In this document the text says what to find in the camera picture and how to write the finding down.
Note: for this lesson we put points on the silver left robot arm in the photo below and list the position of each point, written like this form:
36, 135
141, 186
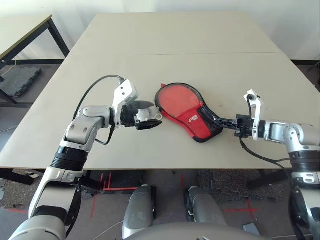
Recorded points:
82, 127

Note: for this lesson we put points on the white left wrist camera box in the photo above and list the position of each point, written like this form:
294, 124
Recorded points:
123, 92

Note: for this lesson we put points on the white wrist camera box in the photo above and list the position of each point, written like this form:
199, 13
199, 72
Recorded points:
256, 110
123, 92

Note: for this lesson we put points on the small grey box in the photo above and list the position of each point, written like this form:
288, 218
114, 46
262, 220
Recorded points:
249, 228

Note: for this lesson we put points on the red black paddle case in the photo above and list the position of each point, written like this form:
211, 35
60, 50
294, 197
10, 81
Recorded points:
197, 127

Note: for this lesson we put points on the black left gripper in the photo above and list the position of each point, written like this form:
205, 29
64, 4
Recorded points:
128, 116

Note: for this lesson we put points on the grey robot torso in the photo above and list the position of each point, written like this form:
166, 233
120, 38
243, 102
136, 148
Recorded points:
187, 233

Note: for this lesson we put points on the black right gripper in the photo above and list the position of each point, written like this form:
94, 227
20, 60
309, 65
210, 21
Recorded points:
245, 126

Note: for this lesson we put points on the black tripod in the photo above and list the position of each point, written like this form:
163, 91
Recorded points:
314, 68

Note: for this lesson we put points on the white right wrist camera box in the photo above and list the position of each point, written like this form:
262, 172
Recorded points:
256, 110

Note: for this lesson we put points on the grey robot right leg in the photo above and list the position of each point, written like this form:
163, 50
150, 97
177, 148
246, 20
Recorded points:
206, 207

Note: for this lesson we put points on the black framed side table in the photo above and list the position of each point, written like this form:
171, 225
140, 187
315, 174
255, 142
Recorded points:
22, 27

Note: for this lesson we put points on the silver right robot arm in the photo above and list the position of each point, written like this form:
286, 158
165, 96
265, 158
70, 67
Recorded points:
295, 135

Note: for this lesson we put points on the grey robot left leg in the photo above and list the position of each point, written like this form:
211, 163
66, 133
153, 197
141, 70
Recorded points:
138, 210

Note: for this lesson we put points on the grey robot leg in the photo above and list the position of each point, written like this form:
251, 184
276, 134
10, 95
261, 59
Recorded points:
138, 210
206, 207

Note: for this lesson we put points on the black foam floor mat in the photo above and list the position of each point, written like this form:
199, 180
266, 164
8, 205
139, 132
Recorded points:
17, 82

